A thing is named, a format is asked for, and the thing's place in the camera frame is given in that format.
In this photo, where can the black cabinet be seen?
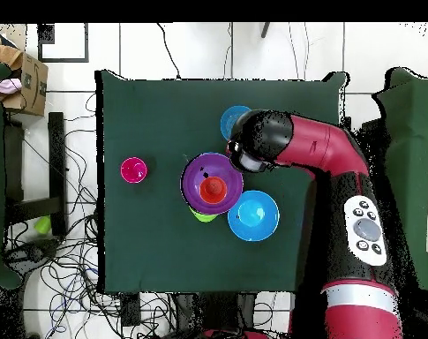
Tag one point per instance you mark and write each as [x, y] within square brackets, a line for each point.
[374, 141]

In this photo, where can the black metal stand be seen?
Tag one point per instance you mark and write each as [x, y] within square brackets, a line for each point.
[56, 159]

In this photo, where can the purple plastic bowl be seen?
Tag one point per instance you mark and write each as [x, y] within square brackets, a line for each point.
[196, 176]

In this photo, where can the green plastic bowl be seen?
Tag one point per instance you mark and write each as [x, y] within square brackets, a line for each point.
[203, 217]

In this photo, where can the pink plastic cup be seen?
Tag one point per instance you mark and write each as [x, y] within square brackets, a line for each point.
[133, 170]

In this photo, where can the orange plastic cup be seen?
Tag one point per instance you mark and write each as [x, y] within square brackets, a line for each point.
[213, 190]

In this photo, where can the green cup on floor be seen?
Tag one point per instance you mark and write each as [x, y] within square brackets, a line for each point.
[43, 225]

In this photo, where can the cardboard box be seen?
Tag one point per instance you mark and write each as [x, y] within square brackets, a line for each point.
[33, 95]

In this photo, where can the large blue plastic bowl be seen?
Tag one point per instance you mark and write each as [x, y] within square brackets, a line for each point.
[254, 217]

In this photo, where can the black power adapter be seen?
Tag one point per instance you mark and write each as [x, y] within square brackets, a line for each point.
[130, 310]

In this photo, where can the dark green tablecloth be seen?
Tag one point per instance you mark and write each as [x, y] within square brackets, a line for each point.
[164, 254]

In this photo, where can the pink cloth bundle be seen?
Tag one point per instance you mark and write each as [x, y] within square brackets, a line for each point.
[9, 86]

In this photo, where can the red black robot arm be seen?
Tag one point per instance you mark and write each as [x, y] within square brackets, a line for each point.
[323, 144]

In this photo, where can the dark grey machine foot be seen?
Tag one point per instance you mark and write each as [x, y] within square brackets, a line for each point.
[33, 250]

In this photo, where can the small patterned blue bowl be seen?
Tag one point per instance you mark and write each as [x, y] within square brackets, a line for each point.
[229, 120]

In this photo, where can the black square frame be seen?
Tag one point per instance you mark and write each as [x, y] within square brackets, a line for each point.
[45, 35]

